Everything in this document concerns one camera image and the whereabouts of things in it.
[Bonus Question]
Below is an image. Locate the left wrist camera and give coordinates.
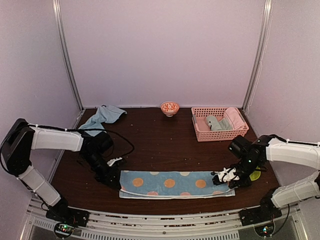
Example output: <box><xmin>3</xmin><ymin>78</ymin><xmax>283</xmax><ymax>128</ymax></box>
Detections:
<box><xmin>107</xmin><ymin>157</ymin><xmax>123</xmax><ymax>167</ymax></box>

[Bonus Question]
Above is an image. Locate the lime green bowl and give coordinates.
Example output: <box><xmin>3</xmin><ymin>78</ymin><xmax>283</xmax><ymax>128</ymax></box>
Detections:
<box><xmin>249</xmin><ymin>169</ymin><xmax>261</xmax><ymax>182</ymax></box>

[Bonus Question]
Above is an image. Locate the right aluminium frame post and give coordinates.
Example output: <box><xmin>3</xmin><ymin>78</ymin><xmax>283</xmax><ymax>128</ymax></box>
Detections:
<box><xmin>242</xmin><ymin>0</ymin><xmax>273</xmax><ymax>112</ymax></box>

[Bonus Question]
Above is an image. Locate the left aluminium frame post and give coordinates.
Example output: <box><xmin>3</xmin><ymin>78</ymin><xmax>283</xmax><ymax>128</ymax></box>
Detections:
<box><xmin>51</xmin><ymin>0</ymin><xmax>84</xmax><ymax>111</ymax></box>

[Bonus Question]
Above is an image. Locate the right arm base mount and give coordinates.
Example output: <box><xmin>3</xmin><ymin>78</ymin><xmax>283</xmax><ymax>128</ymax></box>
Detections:
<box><xmin>238</xmin><ymin>206</ymin><xmax>282</xmax><ymax>226</ymax></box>

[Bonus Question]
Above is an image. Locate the aluminium frame post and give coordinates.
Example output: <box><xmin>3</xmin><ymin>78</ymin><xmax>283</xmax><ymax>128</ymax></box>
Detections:
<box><xmin>242</xmin><ymin>0</ymin><xmax>273</xmax><ymax>112</ymax></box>
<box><xmin>51</xmin><ymin>0</ymin><xmax>84</xmax><ymax>111</ymax></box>

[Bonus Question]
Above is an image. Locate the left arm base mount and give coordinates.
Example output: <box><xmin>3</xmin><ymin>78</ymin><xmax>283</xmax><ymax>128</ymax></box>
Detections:
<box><xmin>45</xmin><ymin>208</ymin><xmax>90</xmax><ymax>227</ymax></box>

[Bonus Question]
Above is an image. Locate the blue polka dot towel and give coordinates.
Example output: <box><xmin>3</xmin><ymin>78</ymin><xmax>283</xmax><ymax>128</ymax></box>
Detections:
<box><xmin>119</xmin><ymin>170</ymin><xmax>236</xmax><ymax>200</ymax></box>

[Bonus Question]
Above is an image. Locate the pink rolled towel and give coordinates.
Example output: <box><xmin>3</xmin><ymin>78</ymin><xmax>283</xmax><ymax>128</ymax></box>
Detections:
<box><xmin>223</xmin><ymin>107</ymin><xmax>246</xmax><ymax>130</ymax></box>

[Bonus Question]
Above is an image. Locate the orange patterned ceramic bowl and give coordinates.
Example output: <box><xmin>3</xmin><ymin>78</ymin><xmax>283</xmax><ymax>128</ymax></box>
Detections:
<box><xmin>160</xmin><ymin>101</ymin><xmax>180</xmax><ymax>117</ymax></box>

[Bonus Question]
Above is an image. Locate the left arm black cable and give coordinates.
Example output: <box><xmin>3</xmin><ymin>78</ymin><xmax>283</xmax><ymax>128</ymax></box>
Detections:
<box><xmin>27</xmin><ymin>123</ymin><xmax>135</xmax><ymax>161</ymax></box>

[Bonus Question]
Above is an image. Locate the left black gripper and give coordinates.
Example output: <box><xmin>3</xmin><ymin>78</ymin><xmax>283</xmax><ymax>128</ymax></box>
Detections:
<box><xmin>81</xmin><ymin>151</ymin><xmax>121</xmax><ymax>190</ymax></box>

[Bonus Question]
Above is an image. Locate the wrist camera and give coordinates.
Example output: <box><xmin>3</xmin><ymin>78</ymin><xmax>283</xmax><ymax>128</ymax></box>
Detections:
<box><xmin>107</xmin><ymin>157</ymin><xmax>123</xmax><ymax>167</ymax></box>
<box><xmin>211</xmin><ymin>167</ymin><xmax>240</xmax><ymax>186</ymax></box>

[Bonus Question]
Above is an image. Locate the front aluminium rail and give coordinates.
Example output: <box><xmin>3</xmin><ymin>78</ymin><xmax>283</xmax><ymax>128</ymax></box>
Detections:
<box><xmin>26</xmin><ymin>197</ymin><xmax>301</xmax><ymax>240</ymax></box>

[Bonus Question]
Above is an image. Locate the pink plastic basket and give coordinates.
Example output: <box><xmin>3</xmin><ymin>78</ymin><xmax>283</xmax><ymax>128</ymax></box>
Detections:
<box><xmin>191</xmin><ymin>107</ymin><xmax>249</xmax><ymax>142</ymax></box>

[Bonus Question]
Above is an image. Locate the grey rolled towel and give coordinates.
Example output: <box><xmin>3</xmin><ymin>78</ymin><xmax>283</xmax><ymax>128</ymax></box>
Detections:
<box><xmin>218</xmin><ymin>118</ymin><xmax>233</xmax><ymax>131</ymax></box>
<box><xmin>205</xmin><ymin>115</ymin><xmax>222</xmax><ymax>131</ymax></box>

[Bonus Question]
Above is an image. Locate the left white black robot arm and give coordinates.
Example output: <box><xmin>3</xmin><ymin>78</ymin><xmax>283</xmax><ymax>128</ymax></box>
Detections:
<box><xmin>0</xmin><ymin>118</ymin><xmax>123</xmax><ymax>222</ymax></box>

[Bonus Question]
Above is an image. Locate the plain light blue towel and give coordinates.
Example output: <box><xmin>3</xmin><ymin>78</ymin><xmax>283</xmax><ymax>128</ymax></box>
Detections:
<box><xmin>79</xmin><ymin>105</ymin><xmax>127</xmax><ymax>137</ymax></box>

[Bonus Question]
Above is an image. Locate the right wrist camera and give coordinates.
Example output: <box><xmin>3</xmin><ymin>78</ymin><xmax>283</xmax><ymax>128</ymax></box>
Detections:
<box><xmin>211</xmin><ymin>167</ymin><xmax>240</xmax><ymax>186</ymax></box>

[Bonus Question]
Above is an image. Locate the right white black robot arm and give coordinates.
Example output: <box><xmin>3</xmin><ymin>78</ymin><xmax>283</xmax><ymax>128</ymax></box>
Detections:
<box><xmin>222</xmin><ymin>135</ymin><xmax>320</xmax><ymax>221</ymax></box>

